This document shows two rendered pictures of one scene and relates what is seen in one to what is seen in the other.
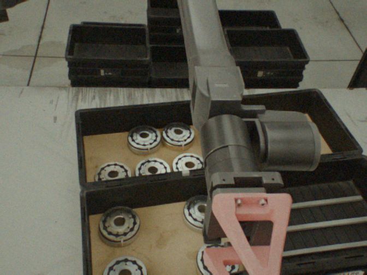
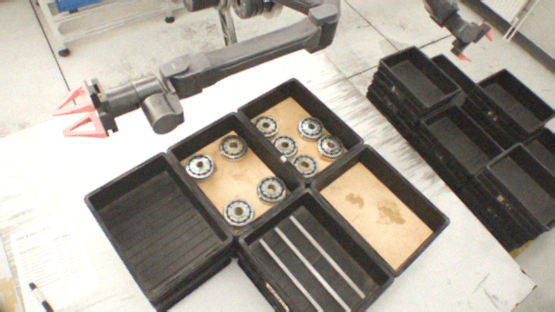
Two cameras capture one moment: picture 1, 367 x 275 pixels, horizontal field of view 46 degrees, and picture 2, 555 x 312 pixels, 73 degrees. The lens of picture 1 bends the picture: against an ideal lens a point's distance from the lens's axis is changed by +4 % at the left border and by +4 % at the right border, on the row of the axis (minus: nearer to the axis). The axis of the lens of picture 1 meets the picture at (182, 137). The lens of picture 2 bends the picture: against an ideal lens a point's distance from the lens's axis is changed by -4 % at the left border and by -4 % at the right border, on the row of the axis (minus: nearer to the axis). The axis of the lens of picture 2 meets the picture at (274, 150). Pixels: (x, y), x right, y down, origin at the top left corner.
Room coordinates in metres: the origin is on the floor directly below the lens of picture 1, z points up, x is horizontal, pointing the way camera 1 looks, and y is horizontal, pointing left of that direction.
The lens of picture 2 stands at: (0.30, -0.62, 2.06)
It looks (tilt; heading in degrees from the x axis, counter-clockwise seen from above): 56 degrees down; 57
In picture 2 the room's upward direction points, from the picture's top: 11 degrees clockwise
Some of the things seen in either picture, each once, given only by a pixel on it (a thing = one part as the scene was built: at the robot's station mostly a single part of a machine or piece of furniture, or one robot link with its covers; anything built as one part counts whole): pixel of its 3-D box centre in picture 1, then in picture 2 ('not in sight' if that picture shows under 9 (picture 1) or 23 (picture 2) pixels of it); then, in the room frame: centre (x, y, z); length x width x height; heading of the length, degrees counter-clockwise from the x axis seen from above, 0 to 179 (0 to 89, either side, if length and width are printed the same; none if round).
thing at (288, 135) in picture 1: (254, 129); (170, 100); (0.37, -0.09, 1.45); 0.12 x 0.11 x 0.09; 9
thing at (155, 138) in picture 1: (144, 136); (311, 127); (0.92, 0.12, 0.86); 0.10 x 0.10 x 0.01
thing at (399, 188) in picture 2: (273, 138); (375, 211); (0.97, -0.29, 0.87); 0.40 x 0.30 x 0.11; 107
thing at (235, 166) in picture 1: (235, 190); (117, 101); (0.28, -0.06, 1.45); 0.07 x 0.07 x 0.10; 9
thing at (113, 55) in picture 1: (111, 77); (405, 100); (1.83, 0.42, 0.37); 0.40 x 0.30 x 0.45; 99
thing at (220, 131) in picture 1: (231, 147); (147, 93); (0.34, -0.06, 1.45); 0.07 x 0.07 x 0.06; 9
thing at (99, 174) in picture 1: (113, 175); (265, 126); (0.76, 0.18, 0.86); 0.10 x 0.10 x 0.01
